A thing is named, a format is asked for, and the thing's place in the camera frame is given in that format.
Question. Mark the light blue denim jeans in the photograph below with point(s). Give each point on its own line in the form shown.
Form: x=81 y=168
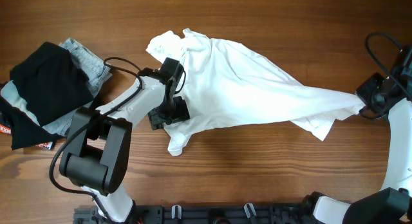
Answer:
x=88 y=62

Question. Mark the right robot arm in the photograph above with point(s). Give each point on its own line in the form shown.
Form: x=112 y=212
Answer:
x=389 y=97

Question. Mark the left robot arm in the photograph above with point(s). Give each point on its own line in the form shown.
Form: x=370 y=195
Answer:
x=96 y=153

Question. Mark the black folded garment top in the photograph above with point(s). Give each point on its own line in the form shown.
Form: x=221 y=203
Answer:
x=50 y=83

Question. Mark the black garment with red label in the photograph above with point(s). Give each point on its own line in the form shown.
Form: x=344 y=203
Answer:
x=25 y=133

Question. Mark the white t-shirt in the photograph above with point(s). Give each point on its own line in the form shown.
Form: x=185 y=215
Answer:
x=229 y=85

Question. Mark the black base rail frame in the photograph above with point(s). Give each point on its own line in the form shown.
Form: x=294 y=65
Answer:
x=248 y=213

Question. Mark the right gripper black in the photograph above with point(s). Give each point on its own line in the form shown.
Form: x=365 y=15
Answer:
x=364 y=90

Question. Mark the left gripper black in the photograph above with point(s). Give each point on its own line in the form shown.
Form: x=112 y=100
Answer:
x=181 y=114

